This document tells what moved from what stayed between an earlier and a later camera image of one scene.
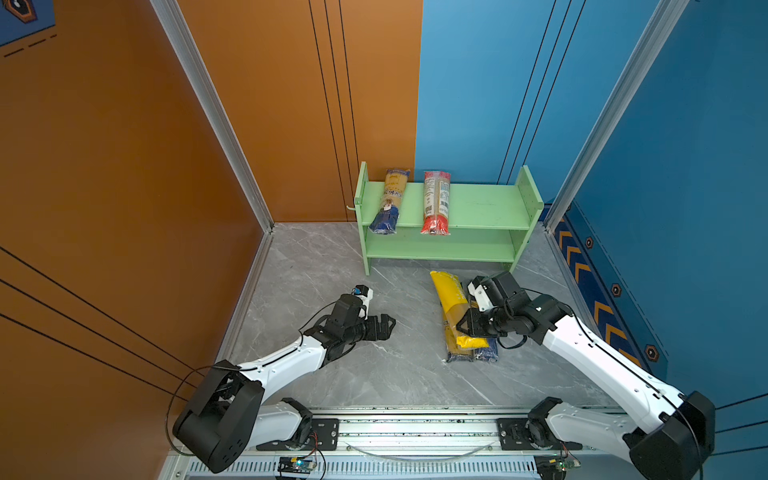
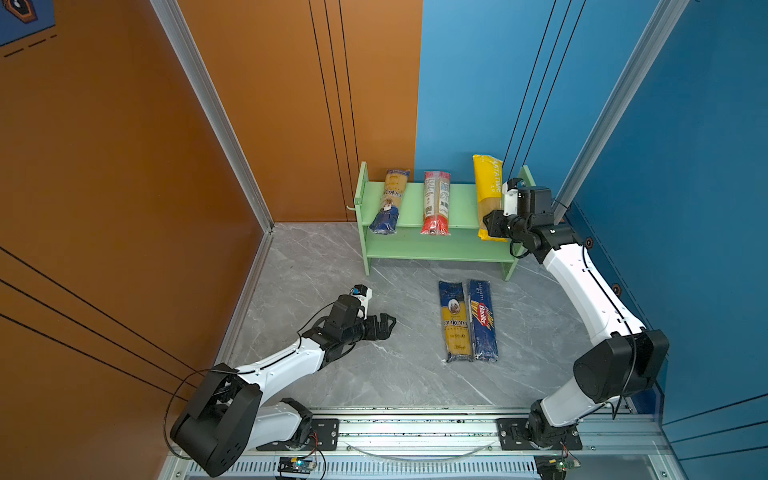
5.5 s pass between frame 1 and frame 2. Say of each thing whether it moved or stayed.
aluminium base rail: stayed
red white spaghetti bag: stayed
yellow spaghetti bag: moved
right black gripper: moved
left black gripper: stayed
